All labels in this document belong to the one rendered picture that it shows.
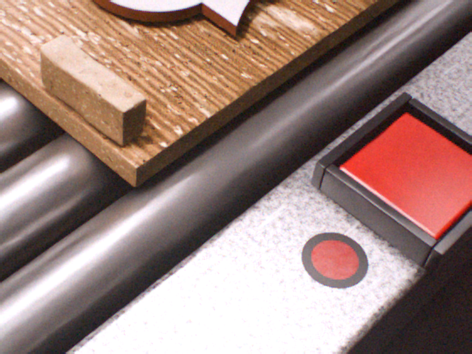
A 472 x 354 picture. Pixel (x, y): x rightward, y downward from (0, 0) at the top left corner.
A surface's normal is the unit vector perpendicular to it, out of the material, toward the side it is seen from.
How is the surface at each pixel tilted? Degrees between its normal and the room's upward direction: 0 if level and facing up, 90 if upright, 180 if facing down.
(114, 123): 89
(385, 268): 0
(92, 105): 88
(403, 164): 0
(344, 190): 90
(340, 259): 0
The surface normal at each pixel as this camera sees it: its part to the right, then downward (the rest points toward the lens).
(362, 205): -0.67, 0.51
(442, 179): 0.11, -0.65
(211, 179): 0.39, -0.38
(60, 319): 0.63, 0.01
